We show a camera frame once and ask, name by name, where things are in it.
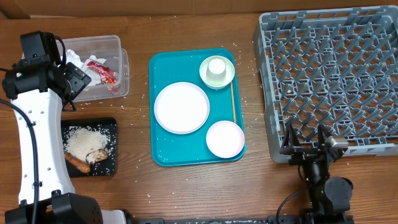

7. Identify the black tray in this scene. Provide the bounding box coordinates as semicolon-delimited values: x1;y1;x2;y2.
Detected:
61;117;118;178

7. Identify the white upturned cup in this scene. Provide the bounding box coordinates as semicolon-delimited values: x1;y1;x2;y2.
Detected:
206;58;226;83

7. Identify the large white plate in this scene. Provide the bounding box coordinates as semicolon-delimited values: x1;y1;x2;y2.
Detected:
154;82;210;134

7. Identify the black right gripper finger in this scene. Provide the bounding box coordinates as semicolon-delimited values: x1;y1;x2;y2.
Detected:
317;124;331;149
281;123;301;149

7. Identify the white rice pile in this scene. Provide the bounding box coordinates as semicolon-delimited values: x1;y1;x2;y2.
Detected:
64;128;108;163

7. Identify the orange carrot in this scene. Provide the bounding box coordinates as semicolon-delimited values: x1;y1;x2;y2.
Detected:
64;152;91;174

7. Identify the clear plastic bin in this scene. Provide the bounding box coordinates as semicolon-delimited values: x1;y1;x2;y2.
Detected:
57;35;129;101

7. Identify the teal plastic tray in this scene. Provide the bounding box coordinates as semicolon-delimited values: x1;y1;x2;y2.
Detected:
149;48;246;167

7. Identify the pale green bowl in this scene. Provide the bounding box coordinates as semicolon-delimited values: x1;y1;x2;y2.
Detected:
199;55;235;90

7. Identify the white napkin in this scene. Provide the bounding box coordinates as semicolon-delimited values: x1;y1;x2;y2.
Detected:
81;55;106;86
66;49;84;68

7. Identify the red snack wrapper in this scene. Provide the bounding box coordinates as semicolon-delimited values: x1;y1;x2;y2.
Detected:
88;62;120;93

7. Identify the grey dishwasher rack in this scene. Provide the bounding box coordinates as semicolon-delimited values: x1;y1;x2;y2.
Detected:
253;6;397;163

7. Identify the small white bowl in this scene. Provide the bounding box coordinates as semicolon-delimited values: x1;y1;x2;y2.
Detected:
206;121;245;159

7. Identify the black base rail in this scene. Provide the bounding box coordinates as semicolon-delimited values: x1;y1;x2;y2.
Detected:
126;215;354;224

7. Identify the wooden chopstick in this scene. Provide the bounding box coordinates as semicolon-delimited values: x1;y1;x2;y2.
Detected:
230;81;236;123

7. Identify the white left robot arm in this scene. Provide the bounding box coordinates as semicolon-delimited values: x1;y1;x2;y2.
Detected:
1;31;134;223

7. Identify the brown food chunk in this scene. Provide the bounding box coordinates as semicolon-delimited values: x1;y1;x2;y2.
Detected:
86;149;109;164

